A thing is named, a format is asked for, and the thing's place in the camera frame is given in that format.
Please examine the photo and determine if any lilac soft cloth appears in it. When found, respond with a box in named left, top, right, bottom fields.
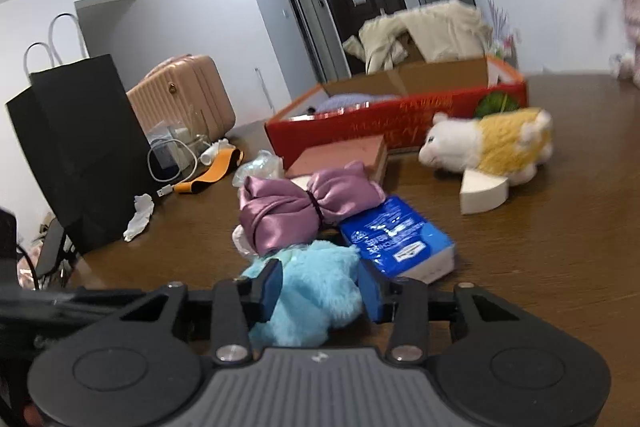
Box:
left=315, top=93, right=401, bottom=113

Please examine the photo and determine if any small white jar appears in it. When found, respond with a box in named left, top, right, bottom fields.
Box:
left=612, top=53, right=640, bottom=82

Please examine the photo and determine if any light blue plush toy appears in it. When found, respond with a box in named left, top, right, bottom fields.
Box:
left=240, top=241, right=364, bottom=348

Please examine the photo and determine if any white and yellow plush sheep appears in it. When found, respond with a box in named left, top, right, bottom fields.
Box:
left=418, top=107, right=555, bottom=186

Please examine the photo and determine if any red cardboard box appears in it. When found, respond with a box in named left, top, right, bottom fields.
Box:
left=264, top=56, right=529, bottom=171

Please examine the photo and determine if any blue tissue packet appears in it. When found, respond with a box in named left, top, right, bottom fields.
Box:
left=339, top=195, right=457, bottom=284

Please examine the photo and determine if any reddish brown flat box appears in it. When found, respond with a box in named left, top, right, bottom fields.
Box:
left=284, top=135, right=390, bottom=186

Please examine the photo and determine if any short black paper bag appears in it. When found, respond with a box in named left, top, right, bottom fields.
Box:
left=5, top=42, right=76, bottom=228

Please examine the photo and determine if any black chair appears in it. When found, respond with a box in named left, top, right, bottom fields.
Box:
left=17, top=221, right=77, bottom=292

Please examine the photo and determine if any beige coat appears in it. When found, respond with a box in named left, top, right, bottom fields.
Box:
left=342, top=0, right=496, bottom=76

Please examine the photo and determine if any pink hard suitcase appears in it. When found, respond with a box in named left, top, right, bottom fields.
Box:
left=126, top=54, right=237, bottom=144

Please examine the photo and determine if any pink patterned vase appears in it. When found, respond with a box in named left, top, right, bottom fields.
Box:
left=612, top=0, right=640, bottom=88

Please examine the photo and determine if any white wedge sponge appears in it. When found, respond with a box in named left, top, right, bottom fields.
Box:
left=459, top=167, right=510, bottom=215

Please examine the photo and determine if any crumpled white tissue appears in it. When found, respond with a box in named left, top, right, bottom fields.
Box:
left=123, top=194, right=156, bottom=242

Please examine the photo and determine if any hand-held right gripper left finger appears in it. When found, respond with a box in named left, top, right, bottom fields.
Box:
left=119, top=258, right=284, bottom=366

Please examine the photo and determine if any tall black paper bag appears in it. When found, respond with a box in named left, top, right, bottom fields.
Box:
left=30, top=13, right=157, bottom=254

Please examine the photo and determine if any white charging cable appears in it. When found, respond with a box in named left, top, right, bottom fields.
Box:
left=147, top=136, right=202, bottom=198

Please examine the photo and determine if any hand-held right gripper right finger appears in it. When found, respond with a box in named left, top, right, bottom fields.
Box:
left=357, top=259, right=521, bottom=366

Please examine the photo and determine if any clear plastic bag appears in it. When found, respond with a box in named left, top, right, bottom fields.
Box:
left=232, top=150, right=285, bottom=188

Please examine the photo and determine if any orange strap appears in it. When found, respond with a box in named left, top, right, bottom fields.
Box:
left=173, top=145, right=245, bottom=196

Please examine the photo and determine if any purple satin bow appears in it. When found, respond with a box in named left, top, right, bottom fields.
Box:
left=238, top=160, right=387, bottom=257

